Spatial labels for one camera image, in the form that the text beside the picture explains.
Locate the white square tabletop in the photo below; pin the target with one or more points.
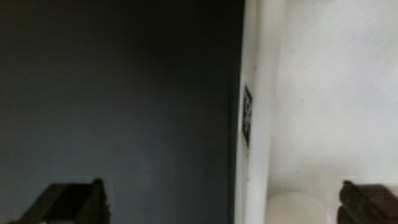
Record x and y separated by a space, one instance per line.
318 106

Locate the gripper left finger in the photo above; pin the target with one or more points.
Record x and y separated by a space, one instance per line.
70 204

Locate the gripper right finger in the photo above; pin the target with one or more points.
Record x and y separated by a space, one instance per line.
368 204

